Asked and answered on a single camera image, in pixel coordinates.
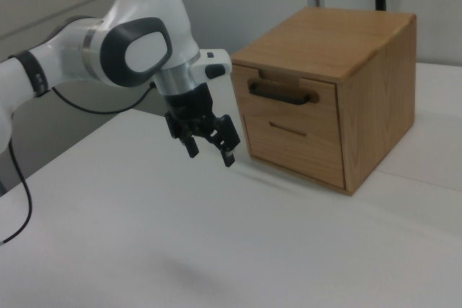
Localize wooden drawer with slot grip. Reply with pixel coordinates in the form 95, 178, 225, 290
243, 113, 347, 190

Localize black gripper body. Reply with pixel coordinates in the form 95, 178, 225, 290
163, 83, 218, 135

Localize wooden two-drawer cabinet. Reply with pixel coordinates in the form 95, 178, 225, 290
230, 6, 417, 198

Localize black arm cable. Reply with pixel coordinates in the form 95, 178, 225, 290
0, 82, 157, 245

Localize black metal drawer handle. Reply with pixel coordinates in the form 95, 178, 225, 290
248, 78, 312, 107

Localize wooden drawer with black handle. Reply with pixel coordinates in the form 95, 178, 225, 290
232, 63, 341, 133

